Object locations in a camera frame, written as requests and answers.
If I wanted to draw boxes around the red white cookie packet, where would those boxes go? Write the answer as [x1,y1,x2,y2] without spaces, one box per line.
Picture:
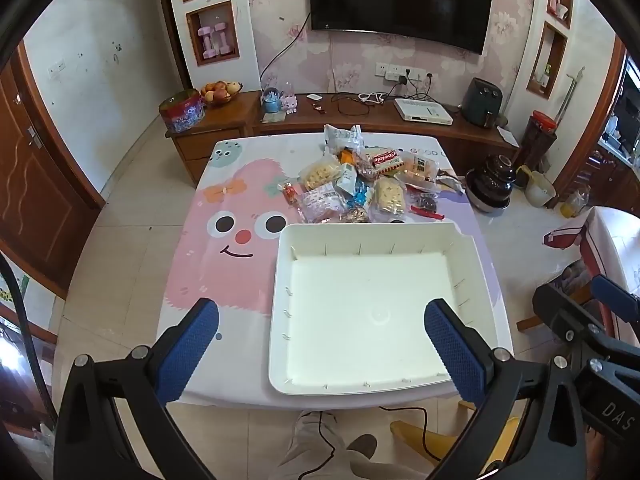
[367,147,406,171]

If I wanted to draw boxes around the bowl of fruit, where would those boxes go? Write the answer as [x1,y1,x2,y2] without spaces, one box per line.
[200,80,243,108]

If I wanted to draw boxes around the white wall sockets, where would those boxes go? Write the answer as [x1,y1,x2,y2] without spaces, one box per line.
[375,62,436,86]

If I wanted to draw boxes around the white teal snack packet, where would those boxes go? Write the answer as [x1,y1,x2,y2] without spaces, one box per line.
[334,167,361,193]

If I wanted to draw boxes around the clear packet of yellow biscuits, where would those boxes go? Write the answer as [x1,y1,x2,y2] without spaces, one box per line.
[299,156,346,191]

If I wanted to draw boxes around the cream plastic jug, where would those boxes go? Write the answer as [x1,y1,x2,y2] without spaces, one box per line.
[517,165,557,208]

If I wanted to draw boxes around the dark foil snack packet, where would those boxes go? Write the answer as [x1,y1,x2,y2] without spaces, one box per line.
[437,170,468,193]

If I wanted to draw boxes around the person's leg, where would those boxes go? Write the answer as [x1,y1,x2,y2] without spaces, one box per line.
[277,410,381,480]

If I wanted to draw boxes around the thin black cable loop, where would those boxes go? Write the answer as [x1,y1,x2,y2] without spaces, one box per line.
[332,92,381,117]

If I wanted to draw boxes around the white set-top box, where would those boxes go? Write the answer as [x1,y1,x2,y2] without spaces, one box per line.
[394,97,453,126]

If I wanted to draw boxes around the printed cartoon tablecloth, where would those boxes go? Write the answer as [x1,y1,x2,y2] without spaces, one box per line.
[156,132,516,408]

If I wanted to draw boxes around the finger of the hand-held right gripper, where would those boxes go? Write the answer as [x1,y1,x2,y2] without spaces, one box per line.
[592,275,640,321]
[532,285,608,356]

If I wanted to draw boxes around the blue candy packet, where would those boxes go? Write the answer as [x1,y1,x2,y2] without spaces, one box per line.
[345,187,376,211]

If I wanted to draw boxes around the dark container with red lid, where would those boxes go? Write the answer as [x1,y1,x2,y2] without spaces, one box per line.
[522,110,558,171]

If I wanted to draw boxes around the side table with cloth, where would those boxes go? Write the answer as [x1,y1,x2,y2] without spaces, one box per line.
[545,205,640,341]

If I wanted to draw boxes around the white plastic tray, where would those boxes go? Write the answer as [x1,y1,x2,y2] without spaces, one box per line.
[267,221,483,396]

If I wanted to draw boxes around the clear packet of white cakes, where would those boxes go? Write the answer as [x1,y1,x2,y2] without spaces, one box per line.
[372,177,407,223]

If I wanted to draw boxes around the dark air fryer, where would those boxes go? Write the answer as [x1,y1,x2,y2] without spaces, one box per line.
[461,77,503,128]

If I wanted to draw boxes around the wooden television cabinet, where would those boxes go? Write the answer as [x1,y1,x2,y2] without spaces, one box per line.
[165,91,521,186]

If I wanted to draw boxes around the yellow plastic stool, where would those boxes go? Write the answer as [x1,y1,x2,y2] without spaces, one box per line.
[390,402,521,463]

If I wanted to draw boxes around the brown wooden door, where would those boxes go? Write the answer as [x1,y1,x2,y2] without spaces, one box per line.
[0,42,106,301]

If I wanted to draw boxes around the plastic bottle with yellow liquid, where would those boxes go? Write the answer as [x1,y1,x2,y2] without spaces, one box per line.
[560,185,591,218]

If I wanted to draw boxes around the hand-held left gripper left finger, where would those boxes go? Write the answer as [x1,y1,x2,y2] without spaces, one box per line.
[52,297,221,480]

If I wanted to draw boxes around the pink packet with white label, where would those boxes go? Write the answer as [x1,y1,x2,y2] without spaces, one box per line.
[300,184,348,223]

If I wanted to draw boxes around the dark cookie packet red ends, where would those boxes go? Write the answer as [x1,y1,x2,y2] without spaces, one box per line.
[409,192,445,221]

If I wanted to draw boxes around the grey white snack packet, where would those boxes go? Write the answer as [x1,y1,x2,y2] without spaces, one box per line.
[322,124,363,153]

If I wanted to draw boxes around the decorated round tin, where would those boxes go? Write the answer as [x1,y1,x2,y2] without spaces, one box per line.
[159,89,206,133]

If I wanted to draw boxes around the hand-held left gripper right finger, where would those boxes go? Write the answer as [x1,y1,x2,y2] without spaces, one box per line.
[424,298,586,480]

